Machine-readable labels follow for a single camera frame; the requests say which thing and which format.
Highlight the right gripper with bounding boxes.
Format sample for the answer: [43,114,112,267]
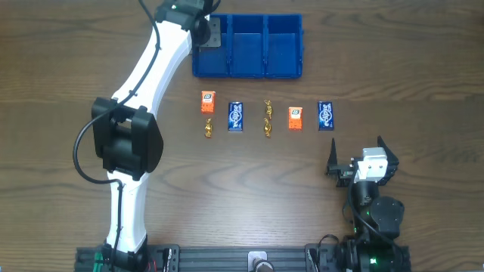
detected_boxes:
[325,135,400,188]

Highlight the blue candy pack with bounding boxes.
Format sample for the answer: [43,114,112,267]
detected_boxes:
[317,100,335,131]
[228,101,244,132]

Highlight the orange candy box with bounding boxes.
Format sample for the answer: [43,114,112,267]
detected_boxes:
[287,107,303,131]
[200,90,217,115]

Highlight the blue tray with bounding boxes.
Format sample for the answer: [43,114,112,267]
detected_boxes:
[191,14,304,79]

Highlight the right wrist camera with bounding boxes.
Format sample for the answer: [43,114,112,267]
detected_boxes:
[353,147,389,181]

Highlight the black cable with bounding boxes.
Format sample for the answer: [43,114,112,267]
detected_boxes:
[72,0,162,188]
[342,169,404,261]

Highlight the mounting rail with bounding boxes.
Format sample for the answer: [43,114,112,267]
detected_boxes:
[74,243,411,272]

